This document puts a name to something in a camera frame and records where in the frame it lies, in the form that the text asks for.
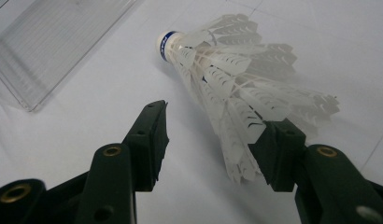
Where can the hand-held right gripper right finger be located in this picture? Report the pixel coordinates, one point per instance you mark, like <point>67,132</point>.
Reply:
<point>281,155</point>

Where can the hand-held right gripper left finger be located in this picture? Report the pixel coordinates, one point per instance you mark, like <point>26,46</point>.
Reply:
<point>147,146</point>

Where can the clear plastic bin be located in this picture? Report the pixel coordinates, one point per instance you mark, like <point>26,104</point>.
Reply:
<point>49,46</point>

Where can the white table cover board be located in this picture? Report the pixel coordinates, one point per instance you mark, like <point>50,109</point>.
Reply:
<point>102,124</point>

